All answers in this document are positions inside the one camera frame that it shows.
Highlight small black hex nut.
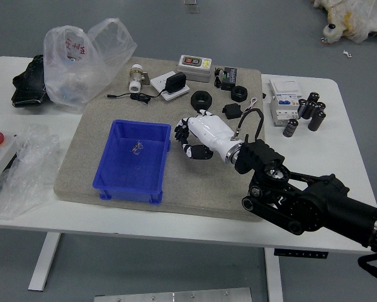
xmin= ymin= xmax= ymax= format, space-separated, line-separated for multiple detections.
xmin=231 ymin=85 xmax=249 ymax=102

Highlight red white wire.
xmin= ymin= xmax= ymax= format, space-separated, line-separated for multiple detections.
xmin=242 ymin=98 xmax=259 ymax=114

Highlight blue plastic box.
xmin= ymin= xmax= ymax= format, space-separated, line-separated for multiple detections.
xmin=92 ymin=119 xmax=172 ymax=205

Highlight big black hex nut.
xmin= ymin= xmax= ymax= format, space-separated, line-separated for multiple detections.
xmin=190 ymin=89 xmax=213 ymax=111

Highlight thin black coiled cord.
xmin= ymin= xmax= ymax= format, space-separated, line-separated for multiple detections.
xmin=213 ymin=67 xmax=226 ymax=87

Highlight black pouch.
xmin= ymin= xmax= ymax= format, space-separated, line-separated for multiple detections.
xmin=11 ymin=54 xmax=49 ymax=109

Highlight grey control button box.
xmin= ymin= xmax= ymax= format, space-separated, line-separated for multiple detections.
xmin=0 ymin=128 xmax=18 ymax=193

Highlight small black module block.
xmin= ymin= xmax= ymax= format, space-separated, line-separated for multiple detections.
xmin=222 ymin=103 xmax=242 ymax=120

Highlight grey-brown mat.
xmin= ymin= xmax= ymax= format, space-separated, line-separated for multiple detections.
xmin=53 ymin=56 xmax=266 ymax=223

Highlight black adapter cord with plug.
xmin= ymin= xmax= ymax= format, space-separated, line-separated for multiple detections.
xmin=105 ymin=89 xmax=167 ymax=104

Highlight white wall socket plate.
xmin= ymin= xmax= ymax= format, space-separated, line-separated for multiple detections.
xmin=150 ymin=71 xmax=191 ymax=101

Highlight grey switch box two buttons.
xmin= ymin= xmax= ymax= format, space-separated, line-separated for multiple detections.
xmin=176 ymin=54 xmax=213 ymax=83

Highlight metal floor outlet cover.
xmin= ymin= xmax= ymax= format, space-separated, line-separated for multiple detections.
xmin=183 ymin=0 xmax=201 ymax=14

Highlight brass valve white fittings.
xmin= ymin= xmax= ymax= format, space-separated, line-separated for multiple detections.
xmin=127 ymin=64 xmax=151 ymax=94

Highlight black power adapter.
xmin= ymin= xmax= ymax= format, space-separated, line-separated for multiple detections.
xmin=164 ymin=72 xmax=188 ymax=94

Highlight black labelled power module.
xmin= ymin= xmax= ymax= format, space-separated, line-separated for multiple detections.
xmin=221 ymin=66 xmax=238 ymax=91

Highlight crumpled clear plastic bag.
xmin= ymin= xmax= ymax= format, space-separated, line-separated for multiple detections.
xmin=0 ymin=124 xmax=62 ymax=220

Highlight black table height controller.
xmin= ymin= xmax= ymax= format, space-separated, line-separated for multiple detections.
xmin=274 ymin=249 xmax=329 ymax=259

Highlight white table leg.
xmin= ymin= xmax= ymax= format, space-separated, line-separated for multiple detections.
xmin=28 ymin=232 xmax=62 ymax=292
xmin=263 ymin=248 xmax=285 ymax=302

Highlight translucent bag with red print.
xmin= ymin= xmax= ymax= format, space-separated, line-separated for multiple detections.
xmin=43 ymin=18 xmax=138 ymax=115

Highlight plastic wrapped yellow white bundle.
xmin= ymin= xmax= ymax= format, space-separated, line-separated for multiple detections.
xmin=310 ymin=0 xmax=377 ymax=50

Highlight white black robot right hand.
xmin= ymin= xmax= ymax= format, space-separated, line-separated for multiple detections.
xmin=174 ymin=110 xmax=242 ymax=161

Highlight silver metal plate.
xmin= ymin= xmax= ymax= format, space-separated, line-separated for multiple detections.
xmin=93 ymin=286 xmax=254 ymax=302

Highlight white circuit breaker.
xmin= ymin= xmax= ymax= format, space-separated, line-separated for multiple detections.
xmin=268 ymin=78 xmax=304 ymax=128

